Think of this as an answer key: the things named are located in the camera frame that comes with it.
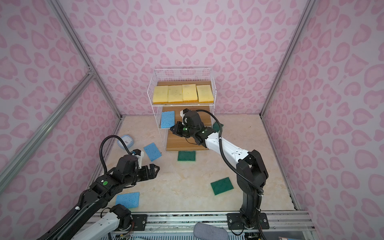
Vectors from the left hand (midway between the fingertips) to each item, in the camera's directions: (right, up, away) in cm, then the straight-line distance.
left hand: (153, 168), depth 76 cm
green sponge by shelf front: (+15, +3, +19) cm, 25 cm away
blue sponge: (-7, +5, +23) cm, 24 cm away
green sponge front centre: (+36, -12, +8) cm, 38 cm away
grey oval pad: (+25, -26, -8) cm, 37 cm away
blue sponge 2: (+6, +25, +7) cm, 27 cm away
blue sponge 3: (-13, -18, +3) cm, 23 cm away
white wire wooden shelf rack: (+10, +55, +24) cm, 61 cm away
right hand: (+8, +20, +4) cm, 22 cm away
